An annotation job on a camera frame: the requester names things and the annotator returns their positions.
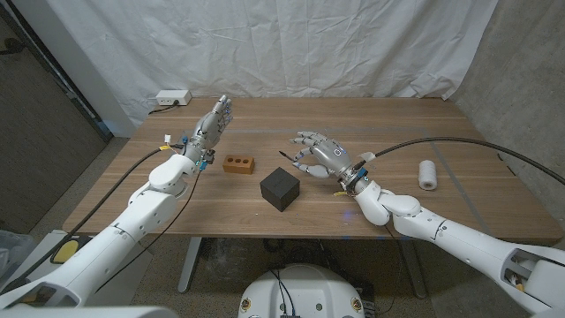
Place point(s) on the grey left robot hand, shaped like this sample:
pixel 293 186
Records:
pixel 206 130

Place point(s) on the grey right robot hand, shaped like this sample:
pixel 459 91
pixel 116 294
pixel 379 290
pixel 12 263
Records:
pixel 333 154

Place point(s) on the dark pen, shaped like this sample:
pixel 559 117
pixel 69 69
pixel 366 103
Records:
pixel 287 155

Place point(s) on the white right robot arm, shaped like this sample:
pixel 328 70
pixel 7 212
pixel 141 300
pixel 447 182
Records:
pixel 463 240

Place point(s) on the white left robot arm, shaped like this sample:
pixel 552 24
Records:
pixel 128 221

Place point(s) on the wooden block with three holes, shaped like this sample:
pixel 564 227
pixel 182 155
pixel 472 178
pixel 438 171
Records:
pixel 238 164

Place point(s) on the black box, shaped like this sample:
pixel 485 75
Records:
pixel 279 190

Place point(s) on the white power strip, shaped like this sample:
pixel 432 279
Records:
pixel 173 97

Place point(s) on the long grey tape strip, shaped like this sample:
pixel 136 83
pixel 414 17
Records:
pixel 265 131

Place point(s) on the short grey tape strip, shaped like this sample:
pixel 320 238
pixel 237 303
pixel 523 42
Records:
pixel 446 165

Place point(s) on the white backdrop cloth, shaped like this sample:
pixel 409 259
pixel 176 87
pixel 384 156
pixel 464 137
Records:
pixel 287 44

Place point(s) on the grey table leg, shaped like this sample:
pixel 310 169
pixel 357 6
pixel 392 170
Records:
pixel 190 265
pixel 415 269

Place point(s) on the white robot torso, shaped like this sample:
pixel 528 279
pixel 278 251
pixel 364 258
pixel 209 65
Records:
pixel 304 291

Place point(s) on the dark perforated partition panel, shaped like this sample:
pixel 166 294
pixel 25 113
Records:
pixel 35 132

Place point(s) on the yellow black foot pedal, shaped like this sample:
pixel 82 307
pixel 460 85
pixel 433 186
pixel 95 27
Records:
pixel 66 252

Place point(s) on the clear plastic bag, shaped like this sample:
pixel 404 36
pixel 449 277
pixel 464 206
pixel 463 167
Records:
pixel 13 256

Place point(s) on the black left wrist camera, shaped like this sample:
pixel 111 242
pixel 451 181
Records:
pixel 208 157

